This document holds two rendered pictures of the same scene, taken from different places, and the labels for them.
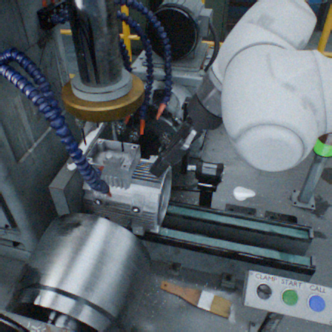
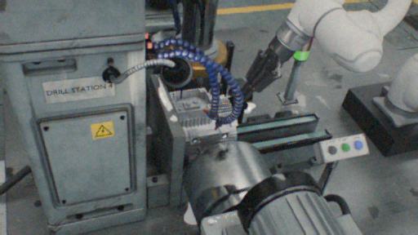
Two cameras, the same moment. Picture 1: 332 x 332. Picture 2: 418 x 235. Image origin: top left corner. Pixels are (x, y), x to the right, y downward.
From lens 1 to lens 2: 0.78 m
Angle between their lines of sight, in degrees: 28
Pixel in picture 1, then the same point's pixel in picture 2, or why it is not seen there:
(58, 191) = (181, 139)
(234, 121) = (352, 52)
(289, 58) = (360, 17)
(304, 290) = (350, 140)
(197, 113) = (282, 52)
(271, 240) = (294, 130)
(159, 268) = not seen: hidden behind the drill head
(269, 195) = (264, 102)
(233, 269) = (282, 158)
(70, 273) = (251, 175)
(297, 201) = (285, 99)
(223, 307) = not seen: hidden behind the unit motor
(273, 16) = not seen: outside the picture
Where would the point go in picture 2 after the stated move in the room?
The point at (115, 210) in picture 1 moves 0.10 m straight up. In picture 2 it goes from (206, 143) to (209, 120)
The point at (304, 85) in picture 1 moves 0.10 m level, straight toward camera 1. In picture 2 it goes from (374, 29) to (392, 53)
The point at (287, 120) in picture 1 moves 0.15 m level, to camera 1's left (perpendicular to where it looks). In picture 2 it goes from (376, 46) to (331, 62)
